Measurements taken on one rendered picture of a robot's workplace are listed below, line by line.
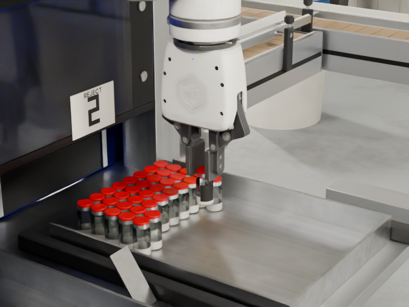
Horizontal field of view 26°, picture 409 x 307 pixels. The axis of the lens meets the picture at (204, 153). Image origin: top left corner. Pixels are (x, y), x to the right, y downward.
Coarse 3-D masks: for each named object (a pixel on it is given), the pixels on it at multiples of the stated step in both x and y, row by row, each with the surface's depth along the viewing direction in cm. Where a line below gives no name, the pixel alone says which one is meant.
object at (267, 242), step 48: (240, 192) 124; (288, 192) 119; (96, 240) 105; (192, 240) 112; (240, 240) 112; (288, 240) 112; (336, 240) 112; (384, 240) 111; (240, 288) 95; (288, 288) 101; (336, 288) 101
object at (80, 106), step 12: (108, 84) 118; (72, 96) 113; (84, 96) 115; (108, 96) 119; (72, 108) 113; (84, 108) 115; (108, 108) 120; (72, 120) 114; (84, 120) 116; (108, 120) 120; (72, 132) 114; (84, 132) 116
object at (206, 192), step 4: (212, 184) 111; (200, 188) 111; (204, 188) 110; (208, 188) 111; (212, 188) 111; (200, 192) 111; (204, 192) 111; (208, 192) 111; (212, 192) 111; (200, 196) 111; (204, 196) 111; (208, 196) 111; (212, 196) 111; (200, 200) 111; (204, 200) 111; (208, 200) 111
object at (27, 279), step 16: (0, 256) 103; (16, 256) 101; (0, 272) 104; (16, 272) 102; (32, 272) 100; (48, 272) 99; (0, 288) 101; (16, 288) 101; (32, 288) 101; (48, 288) 100; (64, 288) 98; (80, 288) 96; (96, 288) 95; (0, 304) 98; (16, 304) 98; (32, 304) 98; (48, 304) 98; (64, 304) 98; (80, 304) 97; (96, 304) 96; (112, 304) 94; (128, 304) 93; (144, 304) 92
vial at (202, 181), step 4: (200, 176) 110; (196, 180) 111; (200, 180) 110; (204, 180) 110; (212, 180) 111; (196, 184) 111; (200, 184) 110; (204, 184) 110; (208, 184) 110; (196, 188) 111; (196, 192) 112; (196, 196) 112; (196, 200) 112; (212, 200) 112; (200, 204) 111; (204, 204) 111; (208, 204) 111
